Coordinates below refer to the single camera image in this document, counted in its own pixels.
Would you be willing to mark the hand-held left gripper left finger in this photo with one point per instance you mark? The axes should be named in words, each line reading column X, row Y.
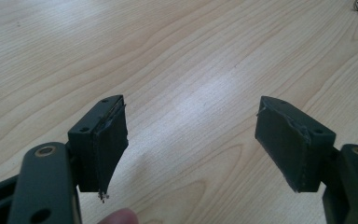
column 104, row 149

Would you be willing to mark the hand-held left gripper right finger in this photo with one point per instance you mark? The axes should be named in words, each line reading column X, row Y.
column 287, row 149

